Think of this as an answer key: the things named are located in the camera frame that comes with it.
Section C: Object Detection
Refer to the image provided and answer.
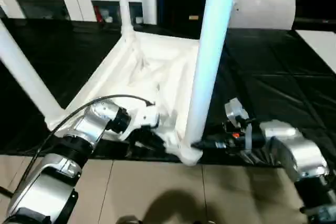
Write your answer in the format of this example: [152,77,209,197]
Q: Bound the white side table board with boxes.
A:
[295,29,336,74]

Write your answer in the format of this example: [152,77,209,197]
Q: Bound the black flat monitor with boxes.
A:
[293,18,336,24]

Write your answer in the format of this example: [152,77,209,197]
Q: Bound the black stand leg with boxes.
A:
[0,186,13,198]

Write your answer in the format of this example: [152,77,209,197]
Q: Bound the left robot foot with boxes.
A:
[118,216,142,224]

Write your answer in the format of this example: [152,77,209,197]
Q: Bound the white plastic chair shell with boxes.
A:
[229,0,297,30]

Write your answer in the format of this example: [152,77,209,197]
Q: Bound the red packet in cabinet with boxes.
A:
[93,6,103,23]

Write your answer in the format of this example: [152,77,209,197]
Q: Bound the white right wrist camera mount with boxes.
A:
[224,98,254,154]

